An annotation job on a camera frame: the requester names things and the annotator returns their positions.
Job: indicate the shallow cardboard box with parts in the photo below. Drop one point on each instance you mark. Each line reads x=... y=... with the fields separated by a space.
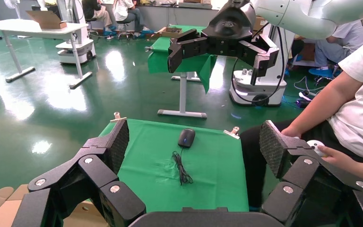
x=169 y=32

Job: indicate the seated person in printed shirt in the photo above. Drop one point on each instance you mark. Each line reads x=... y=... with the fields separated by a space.
x=350 y=34

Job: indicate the open cardboard box on desk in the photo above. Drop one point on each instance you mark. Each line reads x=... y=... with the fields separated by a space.
x=48 y=18

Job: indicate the metal binder clip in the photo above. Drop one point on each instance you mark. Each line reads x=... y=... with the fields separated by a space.
x=117 y=116
x=233 y=133

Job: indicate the white standing fan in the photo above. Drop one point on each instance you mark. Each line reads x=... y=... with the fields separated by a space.
x=12 y=4

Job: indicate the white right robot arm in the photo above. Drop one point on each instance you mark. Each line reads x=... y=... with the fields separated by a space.
x=294 y=15

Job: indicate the operator right hand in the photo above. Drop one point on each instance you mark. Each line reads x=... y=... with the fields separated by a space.
x=292 y=132

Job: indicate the white background table frame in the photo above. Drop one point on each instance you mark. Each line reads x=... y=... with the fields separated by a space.
x=183 y=94

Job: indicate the seated person in jeans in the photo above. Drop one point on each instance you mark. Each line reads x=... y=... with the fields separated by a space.
x=123 y=9

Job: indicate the black floor power device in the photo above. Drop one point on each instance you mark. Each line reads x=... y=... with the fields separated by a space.
x=303 y=102

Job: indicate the black office stool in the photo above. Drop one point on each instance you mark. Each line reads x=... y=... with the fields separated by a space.
x=125 y=29

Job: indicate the white robot base with wheels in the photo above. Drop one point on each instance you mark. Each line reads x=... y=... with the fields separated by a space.
x=263 y=91

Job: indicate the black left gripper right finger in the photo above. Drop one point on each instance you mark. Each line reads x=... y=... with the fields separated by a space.
x=306 y=188

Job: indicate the brown cardboard box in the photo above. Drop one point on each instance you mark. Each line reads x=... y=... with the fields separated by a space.
x=258 y=22

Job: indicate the white height-adjustable desk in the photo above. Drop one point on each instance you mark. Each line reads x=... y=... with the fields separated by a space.
x=28 y=26

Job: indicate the small metal clip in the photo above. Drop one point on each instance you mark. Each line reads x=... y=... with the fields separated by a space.
x=148 y=49

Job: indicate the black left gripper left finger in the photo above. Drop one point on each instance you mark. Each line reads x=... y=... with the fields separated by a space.
x=75 y=181

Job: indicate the operator right forearm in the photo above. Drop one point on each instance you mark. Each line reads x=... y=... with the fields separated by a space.
x=322 y=103

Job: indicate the seated person in dark top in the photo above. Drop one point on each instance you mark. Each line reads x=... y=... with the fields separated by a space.
x=95 y=9

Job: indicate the white handheld controller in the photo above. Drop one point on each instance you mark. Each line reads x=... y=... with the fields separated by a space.
x=314 y=145

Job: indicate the grey back counter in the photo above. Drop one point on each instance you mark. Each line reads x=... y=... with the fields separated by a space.
x=169 y=15

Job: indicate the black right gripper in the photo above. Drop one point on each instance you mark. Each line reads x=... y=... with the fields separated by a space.
x=225 y=47

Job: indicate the black office chair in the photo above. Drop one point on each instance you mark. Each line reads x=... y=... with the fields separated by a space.
x=90 y=25

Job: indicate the operator left hand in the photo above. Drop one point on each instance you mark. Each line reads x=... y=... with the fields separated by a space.
x=338 y=159

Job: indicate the white mobile robot with column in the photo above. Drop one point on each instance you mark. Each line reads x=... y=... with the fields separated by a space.
x=75 y=50

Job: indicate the small open cardboard box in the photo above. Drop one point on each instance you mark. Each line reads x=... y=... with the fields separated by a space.
x=0 y=213

